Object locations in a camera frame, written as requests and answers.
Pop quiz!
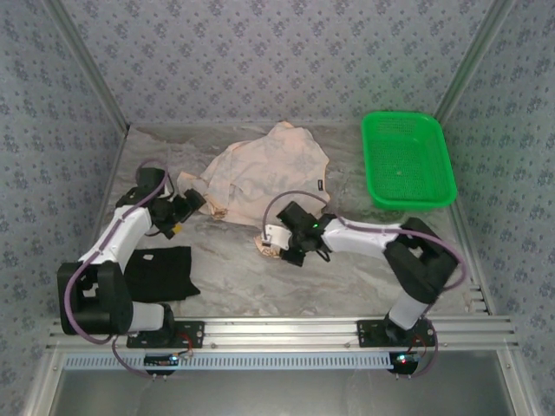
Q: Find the black folded t-shirt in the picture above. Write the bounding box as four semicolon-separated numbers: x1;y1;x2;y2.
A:
125;245;201;304

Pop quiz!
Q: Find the small black circuit board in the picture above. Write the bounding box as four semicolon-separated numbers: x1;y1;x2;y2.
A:
388;351;421;373
143;353;180;368

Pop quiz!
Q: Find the white slotted cable duct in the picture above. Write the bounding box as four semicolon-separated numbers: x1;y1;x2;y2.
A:
63;351;394;371

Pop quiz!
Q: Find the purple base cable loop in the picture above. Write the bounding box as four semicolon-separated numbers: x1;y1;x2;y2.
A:
112;337;174;382
392;320;440;380

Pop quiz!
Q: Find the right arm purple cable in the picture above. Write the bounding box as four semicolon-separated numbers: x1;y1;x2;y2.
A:
262;189;468;322

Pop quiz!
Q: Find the peach printed t-shirt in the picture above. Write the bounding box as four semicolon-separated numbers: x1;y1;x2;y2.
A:
175;120;331;261

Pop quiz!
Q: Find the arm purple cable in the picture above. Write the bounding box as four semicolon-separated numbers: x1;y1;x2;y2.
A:
62;159;171;346
262;189;468;322

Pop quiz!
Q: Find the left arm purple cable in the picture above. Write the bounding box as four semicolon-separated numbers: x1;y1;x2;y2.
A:
62;159;171;346

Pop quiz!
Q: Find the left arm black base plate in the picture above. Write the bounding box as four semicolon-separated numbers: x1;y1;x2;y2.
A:
125;319;206;350

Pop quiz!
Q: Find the aluminium corner post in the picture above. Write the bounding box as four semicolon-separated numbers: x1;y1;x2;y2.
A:
433;0;518;125
42;0;131;133

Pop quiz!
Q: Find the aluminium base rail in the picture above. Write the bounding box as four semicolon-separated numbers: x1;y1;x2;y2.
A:
45;315;520;351

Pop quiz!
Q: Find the green plastic basket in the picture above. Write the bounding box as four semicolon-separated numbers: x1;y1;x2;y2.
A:
361;111;460;212

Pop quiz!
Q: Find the grey metal panel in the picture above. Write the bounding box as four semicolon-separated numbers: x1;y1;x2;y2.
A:
51;367;517;416

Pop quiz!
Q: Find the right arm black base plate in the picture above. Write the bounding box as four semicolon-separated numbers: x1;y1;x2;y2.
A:
356;319;436;349

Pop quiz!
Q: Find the aluminium side rail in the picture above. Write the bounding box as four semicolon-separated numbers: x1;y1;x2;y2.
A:
21;125;131;416
435;120;539;416

